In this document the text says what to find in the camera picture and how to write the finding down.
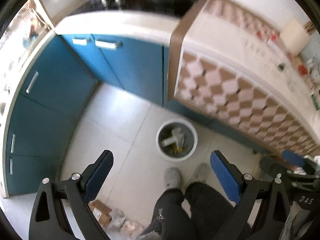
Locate red sauce packet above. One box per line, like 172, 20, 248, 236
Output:
298, 64, 309, 76

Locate white paper towel sheet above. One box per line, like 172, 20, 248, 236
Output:
160, 127, 185, 152

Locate dark green vegetable scrap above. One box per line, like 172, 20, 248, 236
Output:
277, 64, 285, 72

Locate white trash bin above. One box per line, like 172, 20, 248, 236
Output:
156, 119, 198, 163

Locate right grey slipper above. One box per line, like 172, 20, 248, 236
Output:
188, 163, 211, 184

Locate grey slipper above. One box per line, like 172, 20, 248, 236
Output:
188, 163, 211, 184
164, 167, 181, 190

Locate cardboard box on floor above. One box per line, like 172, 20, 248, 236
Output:
88, 200, 112, 228

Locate black trouser legs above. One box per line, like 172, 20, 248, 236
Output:
137, 182, 234, 239

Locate left grey slipper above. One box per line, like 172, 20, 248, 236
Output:
164, 167, 181, 190

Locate plastic bags on floor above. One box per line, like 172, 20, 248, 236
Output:
106, 209, 145, 239

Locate checkered beige table mat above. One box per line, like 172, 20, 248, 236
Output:
167, 0, 319, 155

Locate white paper towel roll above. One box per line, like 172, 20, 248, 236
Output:
279, 18, 311, 56

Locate wooden chopsticks bundle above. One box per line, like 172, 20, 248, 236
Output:
303, 21, 316, 35

